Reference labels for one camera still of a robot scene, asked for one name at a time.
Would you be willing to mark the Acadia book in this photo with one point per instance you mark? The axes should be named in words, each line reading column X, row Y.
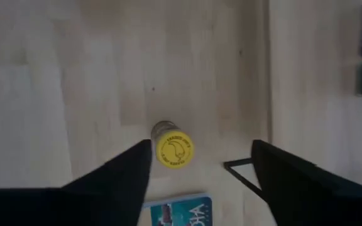
column 181, row 213

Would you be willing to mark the yellow-lid spice jar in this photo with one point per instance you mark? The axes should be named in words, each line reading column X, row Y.
column 174, row 150

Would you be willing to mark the wooden shelf with black legs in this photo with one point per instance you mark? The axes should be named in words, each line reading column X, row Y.
column 310, row 94

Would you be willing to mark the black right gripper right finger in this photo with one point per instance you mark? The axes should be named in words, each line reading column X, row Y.
column 319, row 201

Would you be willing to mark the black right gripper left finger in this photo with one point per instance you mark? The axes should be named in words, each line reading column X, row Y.
column 90, row 204

